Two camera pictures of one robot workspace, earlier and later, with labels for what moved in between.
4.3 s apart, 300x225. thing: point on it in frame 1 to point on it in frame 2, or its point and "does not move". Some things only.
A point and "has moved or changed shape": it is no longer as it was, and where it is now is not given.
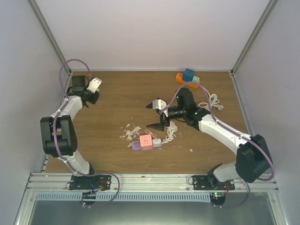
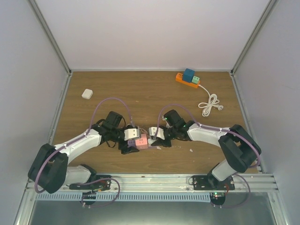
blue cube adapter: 188,74 does not move
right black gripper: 160,126 to 160,142
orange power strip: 180,78 does not move
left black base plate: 91,183 does not move
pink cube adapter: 146,142 has moved or changed shape
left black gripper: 93,100 to 127,150
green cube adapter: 195,78 does not move
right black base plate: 210,183 does not move
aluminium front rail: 47,183 does not move
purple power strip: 136,145 has moved or changed shape
